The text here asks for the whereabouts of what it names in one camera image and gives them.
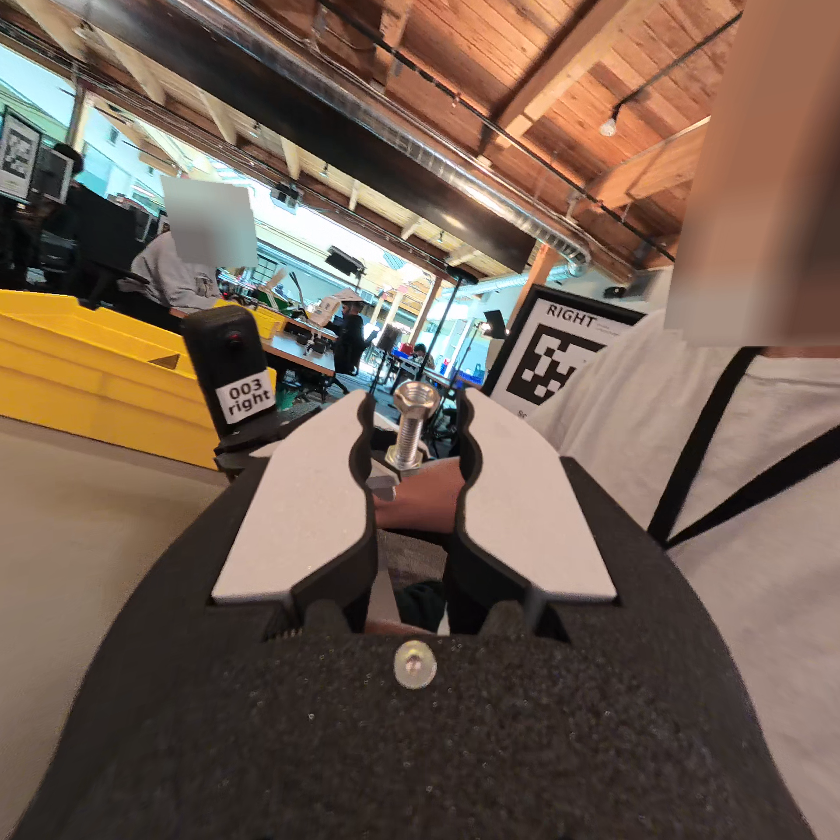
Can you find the framed right tag sign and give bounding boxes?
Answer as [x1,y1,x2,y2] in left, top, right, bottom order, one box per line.
[482,284,647,421]

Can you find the tag sign on stand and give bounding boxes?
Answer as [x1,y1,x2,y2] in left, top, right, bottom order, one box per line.
[0,108,43,201]

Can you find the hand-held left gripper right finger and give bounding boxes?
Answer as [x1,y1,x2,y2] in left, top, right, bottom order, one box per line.
[443,388,619,634]

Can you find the steel hex bolt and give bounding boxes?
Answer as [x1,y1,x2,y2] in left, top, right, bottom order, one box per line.
[392,382,441,460]

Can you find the yellow plastic bin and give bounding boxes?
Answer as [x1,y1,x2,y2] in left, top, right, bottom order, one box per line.
[0,289,280,470]
[217,302,290,339]

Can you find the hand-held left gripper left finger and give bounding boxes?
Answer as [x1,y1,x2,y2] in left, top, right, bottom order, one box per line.
[210,389,378,632]

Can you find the person's right forearm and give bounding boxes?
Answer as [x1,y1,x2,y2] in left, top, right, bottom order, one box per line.
[375,456,468,534]

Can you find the black lanyard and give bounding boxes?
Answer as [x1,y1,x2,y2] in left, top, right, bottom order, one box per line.
[646,346,840,551]

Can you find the person's white shirt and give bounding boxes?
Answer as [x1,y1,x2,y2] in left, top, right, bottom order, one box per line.
[525,308,840,840]

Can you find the silver ceiling duct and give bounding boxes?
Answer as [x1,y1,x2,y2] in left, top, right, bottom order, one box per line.
[210,0,595,280]

